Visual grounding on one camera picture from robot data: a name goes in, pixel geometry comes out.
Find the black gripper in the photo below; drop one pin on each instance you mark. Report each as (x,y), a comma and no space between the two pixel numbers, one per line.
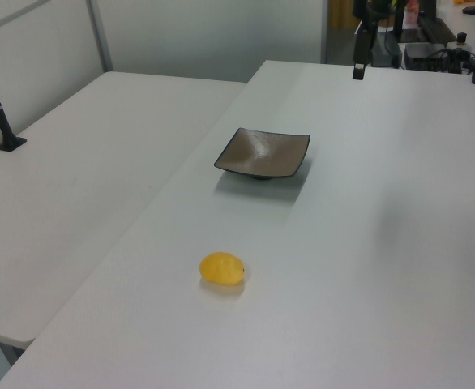
(362,44)

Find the yellow potato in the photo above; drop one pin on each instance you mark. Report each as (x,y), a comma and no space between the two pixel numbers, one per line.
(221,268)

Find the square brown ceramic plate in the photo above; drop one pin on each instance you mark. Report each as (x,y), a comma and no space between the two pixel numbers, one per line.
(258,154)

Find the black rectangular box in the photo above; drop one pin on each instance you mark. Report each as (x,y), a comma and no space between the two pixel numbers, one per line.
(386,52)

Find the wooden panel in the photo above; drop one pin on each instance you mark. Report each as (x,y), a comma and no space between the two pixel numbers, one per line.
(341,14)

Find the black electronic device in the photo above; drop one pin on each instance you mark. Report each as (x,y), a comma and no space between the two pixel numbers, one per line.
(424,56)

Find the emergency stop button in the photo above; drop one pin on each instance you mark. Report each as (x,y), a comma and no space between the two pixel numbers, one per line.
(462,37)

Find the black computer mouse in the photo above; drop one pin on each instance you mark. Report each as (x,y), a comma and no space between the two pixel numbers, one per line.
(471,10)

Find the white adjacent table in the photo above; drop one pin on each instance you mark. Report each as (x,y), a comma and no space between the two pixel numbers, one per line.
(79,170)

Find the black metal frame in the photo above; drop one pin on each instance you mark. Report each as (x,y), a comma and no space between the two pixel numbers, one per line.
(438,29)

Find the grey partition post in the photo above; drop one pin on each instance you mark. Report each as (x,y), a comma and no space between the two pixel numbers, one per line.
(100,36)

